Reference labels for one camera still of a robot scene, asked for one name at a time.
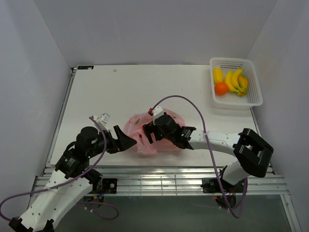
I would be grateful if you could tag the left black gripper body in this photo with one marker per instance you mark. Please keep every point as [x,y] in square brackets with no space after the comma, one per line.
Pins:
[99,149]

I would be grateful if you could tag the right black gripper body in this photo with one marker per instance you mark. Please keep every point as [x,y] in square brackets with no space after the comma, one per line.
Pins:
[160,136]

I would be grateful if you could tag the orange fake orange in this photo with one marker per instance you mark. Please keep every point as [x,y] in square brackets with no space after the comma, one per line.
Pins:
[221,88]

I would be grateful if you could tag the yellow fake banana bunch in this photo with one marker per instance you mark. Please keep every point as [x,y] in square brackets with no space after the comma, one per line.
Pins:
[231,80]

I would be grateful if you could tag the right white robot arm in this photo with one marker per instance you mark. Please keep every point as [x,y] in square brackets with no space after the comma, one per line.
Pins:
[252,152]

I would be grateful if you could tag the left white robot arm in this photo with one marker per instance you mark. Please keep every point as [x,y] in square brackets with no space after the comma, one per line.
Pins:
[71,179]

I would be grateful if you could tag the yellow green fake mango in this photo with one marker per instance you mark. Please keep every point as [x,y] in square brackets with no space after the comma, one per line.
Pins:
[243,82]

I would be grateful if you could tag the white plastic basket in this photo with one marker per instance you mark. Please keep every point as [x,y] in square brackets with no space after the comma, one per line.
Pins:
[232,100]

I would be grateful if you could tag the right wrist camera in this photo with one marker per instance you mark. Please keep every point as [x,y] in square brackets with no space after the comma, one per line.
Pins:
[156,112]

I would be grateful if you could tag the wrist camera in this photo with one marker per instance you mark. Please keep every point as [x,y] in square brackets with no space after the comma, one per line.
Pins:
[101,122]
[156,112]

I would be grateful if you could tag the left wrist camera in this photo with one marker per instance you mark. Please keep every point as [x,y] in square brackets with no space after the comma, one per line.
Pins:
[101,122]

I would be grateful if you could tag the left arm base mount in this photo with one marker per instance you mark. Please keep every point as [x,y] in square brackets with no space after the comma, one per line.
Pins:
[100,186]

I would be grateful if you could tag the aluminium frame rail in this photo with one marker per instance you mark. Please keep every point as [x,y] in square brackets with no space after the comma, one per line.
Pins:
[172,200]

